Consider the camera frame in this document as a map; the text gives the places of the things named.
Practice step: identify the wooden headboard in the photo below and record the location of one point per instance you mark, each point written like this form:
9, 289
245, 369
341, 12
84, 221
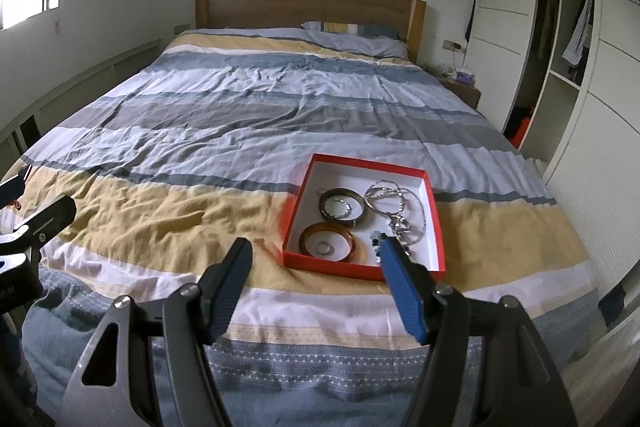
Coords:
300, 4

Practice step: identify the orange amber bangle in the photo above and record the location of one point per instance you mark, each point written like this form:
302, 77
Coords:
350, 244

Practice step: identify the hanging clothes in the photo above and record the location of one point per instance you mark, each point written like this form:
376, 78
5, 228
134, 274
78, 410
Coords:
577, 32

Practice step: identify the purple tissue box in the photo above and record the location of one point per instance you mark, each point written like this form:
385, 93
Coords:
465, 77

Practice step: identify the striped pillow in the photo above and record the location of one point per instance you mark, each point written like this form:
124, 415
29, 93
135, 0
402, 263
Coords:
345, 28

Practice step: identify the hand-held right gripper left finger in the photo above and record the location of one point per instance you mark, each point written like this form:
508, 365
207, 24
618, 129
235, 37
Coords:
227, 292

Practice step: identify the wooden nightstand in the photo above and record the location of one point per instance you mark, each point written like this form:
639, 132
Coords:
462, 94

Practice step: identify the dark amber bangle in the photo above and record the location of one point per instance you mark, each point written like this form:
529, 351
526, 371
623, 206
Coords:
361, 202

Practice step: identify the wall socket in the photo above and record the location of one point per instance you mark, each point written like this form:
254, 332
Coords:
452, 45
181, 28

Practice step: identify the grey pillow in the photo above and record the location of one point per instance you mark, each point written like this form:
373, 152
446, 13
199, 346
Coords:
370, 44

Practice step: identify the red jewelry box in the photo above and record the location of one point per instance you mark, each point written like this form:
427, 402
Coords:
297, 212

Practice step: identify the orange item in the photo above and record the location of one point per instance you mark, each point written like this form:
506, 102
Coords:
525, 129

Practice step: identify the striped duvet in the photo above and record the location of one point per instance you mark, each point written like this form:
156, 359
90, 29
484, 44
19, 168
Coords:
200, 132

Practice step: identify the silver bangle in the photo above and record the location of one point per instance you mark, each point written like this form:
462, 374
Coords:
327, 209
369, 202
385, 183

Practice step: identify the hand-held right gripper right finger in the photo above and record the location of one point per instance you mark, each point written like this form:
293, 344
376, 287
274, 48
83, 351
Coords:
406, 294

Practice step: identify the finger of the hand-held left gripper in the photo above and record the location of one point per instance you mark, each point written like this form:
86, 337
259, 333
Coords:
47, 217

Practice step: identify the white wardrobe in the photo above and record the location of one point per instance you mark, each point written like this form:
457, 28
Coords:
505, 32

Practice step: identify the white low wall cabinet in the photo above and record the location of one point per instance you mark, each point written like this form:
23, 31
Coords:
100, 77

